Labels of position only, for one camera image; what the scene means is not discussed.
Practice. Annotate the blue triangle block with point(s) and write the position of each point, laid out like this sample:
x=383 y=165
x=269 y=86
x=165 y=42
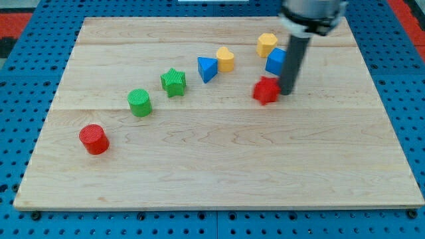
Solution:
x=207 y=68

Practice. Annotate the wooden board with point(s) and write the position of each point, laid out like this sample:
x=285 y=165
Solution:
x=329 y=145

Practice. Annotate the blue cube block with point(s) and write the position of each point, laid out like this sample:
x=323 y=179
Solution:
x=275 y=61

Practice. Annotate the green star block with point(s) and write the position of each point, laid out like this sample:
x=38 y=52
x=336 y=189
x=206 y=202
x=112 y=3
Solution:
x=173 y=82

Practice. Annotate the red cylinder block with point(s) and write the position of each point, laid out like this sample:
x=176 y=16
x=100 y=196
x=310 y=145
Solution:
x=94 y=139

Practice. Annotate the yellow hexagon block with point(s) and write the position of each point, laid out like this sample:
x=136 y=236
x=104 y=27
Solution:
x=265 y=44

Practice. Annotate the green cylinder block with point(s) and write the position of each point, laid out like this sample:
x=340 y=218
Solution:
x=139 y=102

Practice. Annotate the yellow heart block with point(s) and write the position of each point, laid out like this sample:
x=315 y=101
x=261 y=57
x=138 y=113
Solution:
x=225 y=59

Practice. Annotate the red star block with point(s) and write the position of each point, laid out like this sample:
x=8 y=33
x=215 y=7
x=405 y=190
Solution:
x=266 y=90

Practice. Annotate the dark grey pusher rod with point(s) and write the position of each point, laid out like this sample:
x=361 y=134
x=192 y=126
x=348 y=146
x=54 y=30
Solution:
x=292 y=63

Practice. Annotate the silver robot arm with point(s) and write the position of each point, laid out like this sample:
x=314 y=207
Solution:
x=305 y=18

